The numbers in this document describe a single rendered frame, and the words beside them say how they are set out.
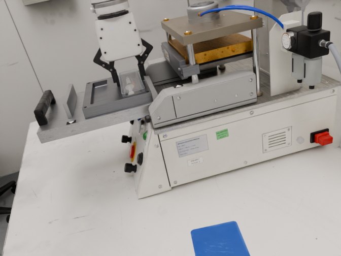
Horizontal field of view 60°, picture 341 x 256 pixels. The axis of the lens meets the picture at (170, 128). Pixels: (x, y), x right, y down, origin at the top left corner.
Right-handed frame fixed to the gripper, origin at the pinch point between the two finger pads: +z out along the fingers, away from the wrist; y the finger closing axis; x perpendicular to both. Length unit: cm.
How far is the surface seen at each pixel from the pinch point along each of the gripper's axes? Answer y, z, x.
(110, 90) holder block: -5.5, 2.0, -1.7
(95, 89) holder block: -10.1, 3.5, 7.0
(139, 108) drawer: 0.3, 5.1, -11.1
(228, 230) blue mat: 11.4, 26.5, -33.9
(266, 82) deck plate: 34.6, 8.6, -6.6
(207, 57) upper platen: 18.4, -2.9, -10.4
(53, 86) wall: -54, 36, 140
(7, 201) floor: -107, 101, 111
